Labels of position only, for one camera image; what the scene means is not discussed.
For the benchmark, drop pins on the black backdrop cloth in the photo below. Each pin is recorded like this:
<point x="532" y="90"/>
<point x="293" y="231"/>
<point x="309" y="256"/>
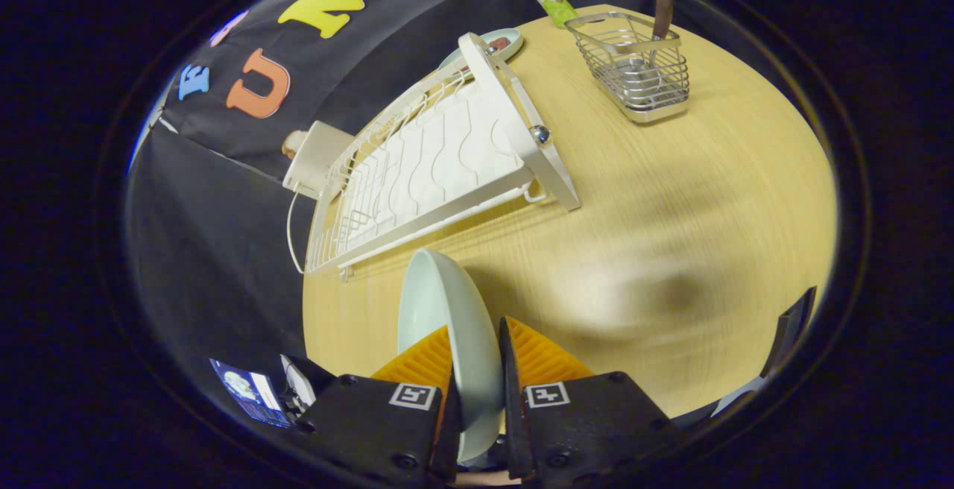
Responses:
<point x="223" y="235"/>

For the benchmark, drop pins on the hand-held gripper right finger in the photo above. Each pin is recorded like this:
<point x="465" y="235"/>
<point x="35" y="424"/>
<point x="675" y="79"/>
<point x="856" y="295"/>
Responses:
<point x="510" y="414"/>

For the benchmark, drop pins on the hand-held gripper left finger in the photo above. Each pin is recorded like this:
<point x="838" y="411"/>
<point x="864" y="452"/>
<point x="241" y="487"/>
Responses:
<point x="373" y="422"/>

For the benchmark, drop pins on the dark furniture piece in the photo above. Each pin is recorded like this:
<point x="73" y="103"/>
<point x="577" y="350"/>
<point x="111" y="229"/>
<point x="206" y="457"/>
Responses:
<point x="790" y="332"/>

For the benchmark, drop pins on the pale green plate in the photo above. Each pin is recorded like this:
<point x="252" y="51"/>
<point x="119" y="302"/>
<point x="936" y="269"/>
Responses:
<point x="447" y="295"/>

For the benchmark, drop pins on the brown food pieces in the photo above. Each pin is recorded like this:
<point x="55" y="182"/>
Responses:
<point x="498" y="44"/>

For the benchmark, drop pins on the computer monitor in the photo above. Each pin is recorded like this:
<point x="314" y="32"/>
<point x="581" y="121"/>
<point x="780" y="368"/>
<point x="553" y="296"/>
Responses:
<point x="250" y="392"/>

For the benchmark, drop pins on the white toaster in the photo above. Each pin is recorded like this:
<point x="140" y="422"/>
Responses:
<point x="317" y="157"/>

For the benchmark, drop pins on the white box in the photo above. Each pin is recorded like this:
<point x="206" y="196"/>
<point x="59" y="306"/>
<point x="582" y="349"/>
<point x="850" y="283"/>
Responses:
<point x="298" y="381"/>

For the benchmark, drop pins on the brown bread slice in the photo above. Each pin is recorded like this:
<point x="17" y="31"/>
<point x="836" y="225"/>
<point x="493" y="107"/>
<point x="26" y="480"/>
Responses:
<point x="291" y="146"/>

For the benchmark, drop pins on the round dish with food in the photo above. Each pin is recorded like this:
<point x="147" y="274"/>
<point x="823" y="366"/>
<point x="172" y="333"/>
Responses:
<point x="510" y="34"/>

